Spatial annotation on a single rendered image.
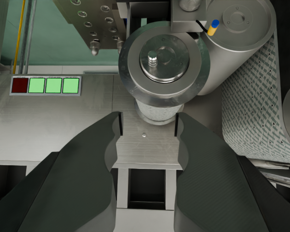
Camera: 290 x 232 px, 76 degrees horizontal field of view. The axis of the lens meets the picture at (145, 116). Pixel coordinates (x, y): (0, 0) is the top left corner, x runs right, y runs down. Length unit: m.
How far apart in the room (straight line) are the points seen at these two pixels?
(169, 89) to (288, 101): 0.18
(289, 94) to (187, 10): 0.20
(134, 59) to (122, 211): 0.48
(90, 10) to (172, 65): 0.35
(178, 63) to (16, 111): 0.61
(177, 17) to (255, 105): 0.22
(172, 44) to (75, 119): 0.46
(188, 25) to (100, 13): 0.33
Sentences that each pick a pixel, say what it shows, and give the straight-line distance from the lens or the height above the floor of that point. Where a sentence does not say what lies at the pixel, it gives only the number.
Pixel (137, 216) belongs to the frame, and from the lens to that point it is 0.65.
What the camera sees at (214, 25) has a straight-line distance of 0.27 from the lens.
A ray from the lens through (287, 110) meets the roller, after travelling 0.36.
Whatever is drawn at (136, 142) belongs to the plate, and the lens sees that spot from 0.61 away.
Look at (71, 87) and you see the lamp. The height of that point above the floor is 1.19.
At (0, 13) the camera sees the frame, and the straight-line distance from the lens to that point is 1.26.
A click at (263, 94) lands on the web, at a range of 0.39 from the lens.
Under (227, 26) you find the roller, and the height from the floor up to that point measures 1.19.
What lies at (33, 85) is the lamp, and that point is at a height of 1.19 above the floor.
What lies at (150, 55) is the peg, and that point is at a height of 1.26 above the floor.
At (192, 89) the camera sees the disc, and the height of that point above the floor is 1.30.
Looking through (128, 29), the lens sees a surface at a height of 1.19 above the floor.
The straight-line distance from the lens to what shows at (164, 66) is 0.29.
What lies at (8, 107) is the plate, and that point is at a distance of 0.80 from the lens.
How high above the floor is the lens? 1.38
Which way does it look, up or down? 9 degrees down
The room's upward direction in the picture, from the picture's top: 179 degrees counter-clockwise
